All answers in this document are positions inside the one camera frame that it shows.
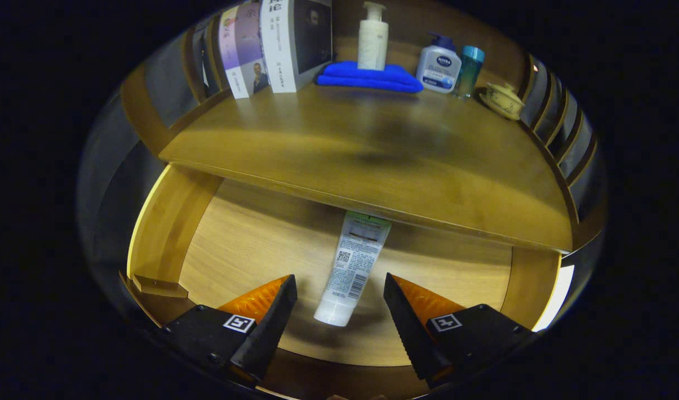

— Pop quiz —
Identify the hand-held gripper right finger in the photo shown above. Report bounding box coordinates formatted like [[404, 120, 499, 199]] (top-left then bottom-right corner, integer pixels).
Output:
[[383, 272, 537, 389]]

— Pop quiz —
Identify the wooden drawer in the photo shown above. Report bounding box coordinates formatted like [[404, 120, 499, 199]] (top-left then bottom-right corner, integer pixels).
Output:
[[120, 163, 576, 400]]

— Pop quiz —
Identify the wooden countertop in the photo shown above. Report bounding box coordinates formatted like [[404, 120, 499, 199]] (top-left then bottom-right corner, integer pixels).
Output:
[[159, 56, 574, 253]]

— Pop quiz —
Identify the white cream tube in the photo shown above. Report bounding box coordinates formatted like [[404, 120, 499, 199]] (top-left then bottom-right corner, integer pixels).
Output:
[[313, 210, 393, 327]]

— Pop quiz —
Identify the purple book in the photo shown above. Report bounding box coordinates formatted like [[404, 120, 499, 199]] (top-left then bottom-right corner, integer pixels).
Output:
[[218, 2, 270, 100]]

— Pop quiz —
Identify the white lotion bottle blue cap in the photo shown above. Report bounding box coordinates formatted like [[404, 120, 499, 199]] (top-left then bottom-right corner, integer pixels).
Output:
[[416, 32, 462, 94]]

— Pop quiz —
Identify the white pump bottle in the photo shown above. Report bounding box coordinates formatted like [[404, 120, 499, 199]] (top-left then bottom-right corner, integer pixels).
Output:
[[357, 1, 389, 72]]

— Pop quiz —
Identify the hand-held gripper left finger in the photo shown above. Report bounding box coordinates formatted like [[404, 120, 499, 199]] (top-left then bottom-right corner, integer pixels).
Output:
[[156, 274, 298, 384]]

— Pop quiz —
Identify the yellow lidded teacup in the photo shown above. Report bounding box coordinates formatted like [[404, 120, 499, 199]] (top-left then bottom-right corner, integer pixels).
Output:
[[480, 82, 525, 121]]

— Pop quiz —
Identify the white book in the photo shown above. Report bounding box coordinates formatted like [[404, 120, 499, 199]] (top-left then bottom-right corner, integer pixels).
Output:
[[260, 0, 333, 94]]

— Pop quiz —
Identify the blue folded cloth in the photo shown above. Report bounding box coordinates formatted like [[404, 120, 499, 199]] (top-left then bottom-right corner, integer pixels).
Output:
[[315, 60, 424, 93]]

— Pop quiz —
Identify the wooden cabinet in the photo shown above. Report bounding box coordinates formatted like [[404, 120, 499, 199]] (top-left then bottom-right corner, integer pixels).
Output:
[[78, 0, 609, 267]]

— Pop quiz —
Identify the teal bottle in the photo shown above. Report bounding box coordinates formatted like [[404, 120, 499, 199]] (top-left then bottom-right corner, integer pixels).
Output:
[[453, 46, 486, 99]]

